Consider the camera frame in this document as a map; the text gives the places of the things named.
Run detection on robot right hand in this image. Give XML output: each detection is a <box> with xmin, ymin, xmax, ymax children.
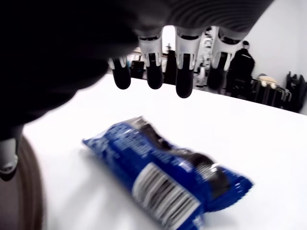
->
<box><xmin>0</xmin><ymin>0</ymin><xmax>276</xmax><ymax>182</ymax></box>

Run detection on blue Oreo cookie pack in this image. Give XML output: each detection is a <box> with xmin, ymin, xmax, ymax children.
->
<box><xmin>82</xmin><ymin>116</ymin><xmax>254</xmax><ymax>230</ymax></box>

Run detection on round dark brown tray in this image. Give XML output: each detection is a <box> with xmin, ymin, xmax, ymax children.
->
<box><xmin>0</xmin><ymin>136</ymin><xmax>48</xmax><ymax>230</ymax></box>

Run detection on person in black clothes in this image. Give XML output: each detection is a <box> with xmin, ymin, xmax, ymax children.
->
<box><xmin>225</xmin><ymin>40</ymin><xmax>256</xmax><ymax>97</ymax></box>

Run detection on stacked stools with beige seats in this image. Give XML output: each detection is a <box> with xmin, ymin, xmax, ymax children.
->
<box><xmin>251</xmin><ymin>73</ymin><xmax>292</xmax><ymax>107</ymax></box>

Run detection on black stacked chairs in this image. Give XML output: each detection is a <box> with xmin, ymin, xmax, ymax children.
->
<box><xmin>286</xmin><ymin>71</ymin><xmax>307</xmax><ymax>114</ymax></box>

